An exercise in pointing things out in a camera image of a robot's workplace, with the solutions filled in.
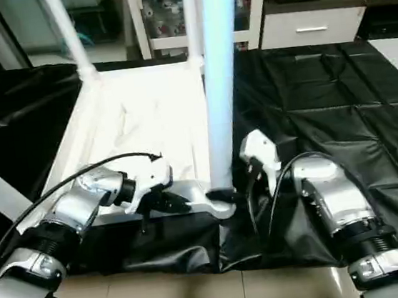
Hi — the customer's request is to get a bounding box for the blue floor stand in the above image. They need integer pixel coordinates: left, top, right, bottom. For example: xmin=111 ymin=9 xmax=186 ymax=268
xmin=74 ymin=27 xmax=96 ymax=50

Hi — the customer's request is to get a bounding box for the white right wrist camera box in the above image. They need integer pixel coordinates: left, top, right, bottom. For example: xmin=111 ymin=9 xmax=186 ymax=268
xmin=236 ymin=126 xmax=286 ymax=200

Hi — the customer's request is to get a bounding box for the white drawer unit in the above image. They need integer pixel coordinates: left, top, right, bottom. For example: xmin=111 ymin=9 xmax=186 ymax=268
xmin=257 ymin=4 xmax=372 ymax=52

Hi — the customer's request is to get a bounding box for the white glass-door cabinet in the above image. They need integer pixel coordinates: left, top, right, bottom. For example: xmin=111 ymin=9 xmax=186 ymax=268
xmin=124 ymin=0 xmax=277 ymax=63

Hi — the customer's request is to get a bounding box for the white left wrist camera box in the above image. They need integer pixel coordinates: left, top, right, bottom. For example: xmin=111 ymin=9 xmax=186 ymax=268
xmin=123 ymin=151 xmax=179 ymax=215

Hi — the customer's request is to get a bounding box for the black work mat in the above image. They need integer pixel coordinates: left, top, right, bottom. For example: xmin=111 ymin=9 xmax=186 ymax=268
xmin=0 ymin=24 xmax=398 ymax=298

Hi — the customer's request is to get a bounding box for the white plastic table top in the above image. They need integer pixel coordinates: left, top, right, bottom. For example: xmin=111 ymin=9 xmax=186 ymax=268
xmin=1 ymin=56 xmax=239 ymax=244

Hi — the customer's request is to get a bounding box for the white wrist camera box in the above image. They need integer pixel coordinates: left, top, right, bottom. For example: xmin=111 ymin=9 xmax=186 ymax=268
xmin=123 ymin=151 xmax=179 ymax=215
xmin=236 ymin=126 xmax=286 ymax=200

